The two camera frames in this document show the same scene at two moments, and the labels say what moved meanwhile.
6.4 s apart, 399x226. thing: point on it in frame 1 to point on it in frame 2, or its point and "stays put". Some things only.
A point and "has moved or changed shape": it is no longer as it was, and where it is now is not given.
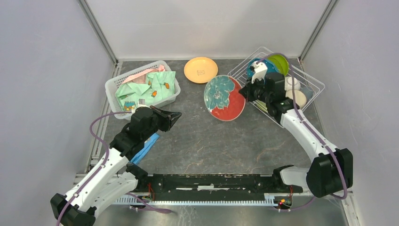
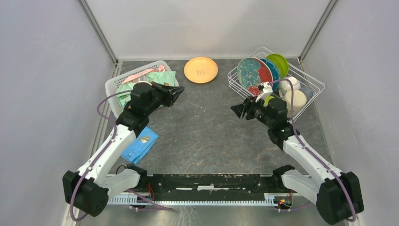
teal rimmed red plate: x=223 y=99 has moved or changed shape
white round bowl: x=288 y=83 stays put
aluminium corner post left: x=101 y=36 stays put
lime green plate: x=280 y=61 stays put
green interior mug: x=300 y=99 stays put
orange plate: x=200 y=69 stays put
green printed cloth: x=157 y=85 stays put
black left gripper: x=169 y=118 to x=170 y=98
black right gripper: x=246 y=91 to x=250 y=104
